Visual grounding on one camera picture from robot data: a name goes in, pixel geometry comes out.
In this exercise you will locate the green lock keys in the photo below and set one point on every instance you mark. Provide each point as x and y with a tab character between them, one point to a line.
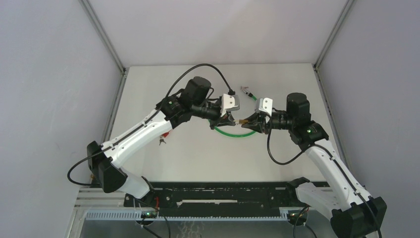
244	89

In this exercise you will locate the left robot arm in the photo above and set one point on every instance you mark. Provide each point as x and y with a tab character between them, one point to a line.
106	160

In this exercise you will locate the white cable duct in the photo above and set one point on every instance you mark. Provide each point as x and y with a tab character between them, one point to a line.
131	215

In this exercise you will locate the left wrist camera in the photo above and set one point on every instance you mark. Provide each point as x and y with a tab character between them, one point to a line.
229	103

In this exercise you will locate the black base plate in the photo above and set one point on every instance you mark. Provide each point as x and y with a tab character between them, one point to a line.
237	199

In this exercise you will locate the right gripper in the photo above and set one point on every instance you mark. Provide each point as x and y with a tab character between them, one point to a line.
257	123

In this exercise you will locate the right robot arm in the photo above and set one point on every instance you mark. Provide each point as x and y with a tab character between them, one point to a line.
352	211

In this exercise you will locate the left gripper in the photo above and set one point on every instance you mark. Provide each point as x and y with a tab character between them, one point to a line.
227	120

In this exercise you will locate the red cable lock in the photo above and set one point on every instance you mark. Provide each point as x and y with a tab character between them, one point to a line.
166	134

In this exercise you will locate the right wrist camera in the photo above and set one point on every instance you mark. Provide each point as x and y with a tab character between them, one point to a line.
264	106

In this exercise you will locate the green cable lock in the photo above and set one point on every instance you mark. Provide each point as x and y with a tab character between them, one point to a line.
234	135

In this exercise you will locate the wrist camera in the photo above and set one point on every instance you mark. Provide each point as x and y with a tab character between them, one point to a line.
264	106
229	103

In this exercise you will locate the brass padlock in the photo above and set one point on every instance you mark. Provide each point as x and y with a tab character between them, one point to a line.
239	122

